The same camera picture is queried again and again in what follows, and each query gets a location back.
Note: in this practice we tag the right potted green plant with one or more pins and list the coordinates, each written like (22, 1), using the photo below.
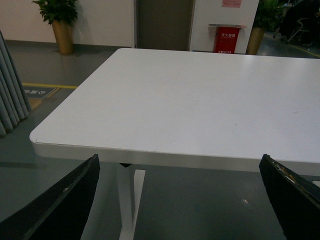
(266, 18)

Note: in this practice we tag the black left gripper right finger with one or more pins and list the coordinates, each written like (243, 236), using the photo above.
(294, 199)

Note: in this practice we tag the left potted green plant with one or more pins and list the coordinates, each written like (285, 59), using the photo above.
(60, 14)

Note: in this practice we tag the office chair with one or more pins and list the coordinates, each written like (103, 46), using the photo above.
(301, 34)

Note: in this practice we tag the grey curtain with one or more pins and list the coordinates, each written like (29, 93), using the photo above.
(14, 104)

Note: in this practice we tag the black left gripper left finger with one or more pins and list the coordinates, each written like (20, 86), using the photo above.
(61, 212)

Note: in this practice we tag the black floor sign mat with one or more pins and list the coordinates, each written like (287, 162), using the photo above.
(38, 92)

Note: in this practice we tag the white table leg frame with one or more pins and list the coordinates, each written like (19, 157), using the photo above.
(130, 182)

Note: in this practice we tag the pink wall notice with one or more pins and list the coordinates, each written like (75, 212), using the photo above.
(231, 3)

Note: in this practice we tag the red fire extinguisher box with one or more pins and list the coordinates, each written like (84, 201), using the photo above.
(226, 36)

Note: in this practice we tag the grey door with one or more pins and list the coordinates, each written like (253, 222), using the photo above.
(164, 24)

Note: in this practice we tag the potted green plant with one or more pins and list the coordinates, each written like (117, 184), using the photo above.
(60, 14)
(266, 18)

